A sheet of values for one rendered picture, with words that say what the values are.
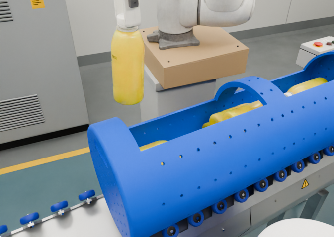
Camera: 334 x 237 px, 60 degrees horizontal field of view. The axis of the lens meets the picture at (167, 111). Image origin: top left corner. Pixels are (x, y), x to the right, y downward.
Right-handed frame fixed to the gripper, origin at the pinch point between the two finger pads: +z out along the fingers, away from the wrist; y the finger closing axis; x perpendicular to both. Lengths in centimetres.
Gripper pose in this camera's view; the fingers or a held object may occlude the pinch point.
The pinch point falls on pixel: (126, 4)
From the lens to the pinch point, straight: 56.4
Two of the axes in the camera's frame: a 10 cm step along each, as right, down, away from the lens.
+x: 8.8, -2.8, 3.9
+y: 4.8, 5.2, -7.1
